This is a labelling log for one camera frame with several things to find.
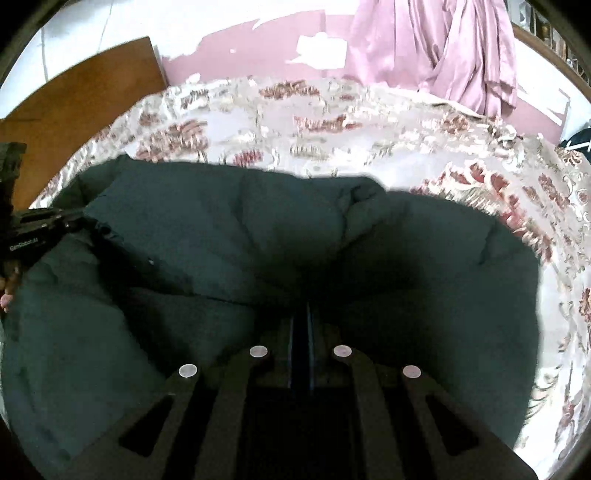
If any brown wooden headboard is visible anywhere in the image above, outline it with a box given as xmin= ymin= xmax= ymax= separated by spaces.
xmin=1 ymin=37 xmax=166 ymax=208

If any floral satin bedspread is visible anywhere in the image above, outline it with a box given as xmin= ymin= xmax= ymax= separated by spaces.
xmin=35 ymin=76 xmax=590 ymax=479

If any dark blue backpack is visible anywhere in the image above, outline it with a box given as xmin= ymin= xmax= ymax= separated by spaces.
xmin=559 ymin=127 xmax=591 ymax=155

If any left hand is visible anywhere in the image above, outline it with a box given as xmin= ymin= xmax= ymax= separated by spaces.
xmin=0 ymin=262 xmax=22 ymax=313

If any right pink curtain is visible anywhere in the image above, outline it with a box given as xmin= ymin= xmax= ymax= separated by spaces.
xmin=344 ymin=0 xmax=518 ymax=118

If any black jacket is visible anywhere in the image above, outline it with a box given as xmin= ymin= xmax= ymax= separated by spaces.
xmin=2 ymin=156 xmax=539 ymax=479

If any wooden framed barred window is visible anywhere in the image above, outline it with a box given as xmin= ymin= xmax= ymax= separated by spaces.
xmin=504 ymin=1 xmax=590 ymax=100

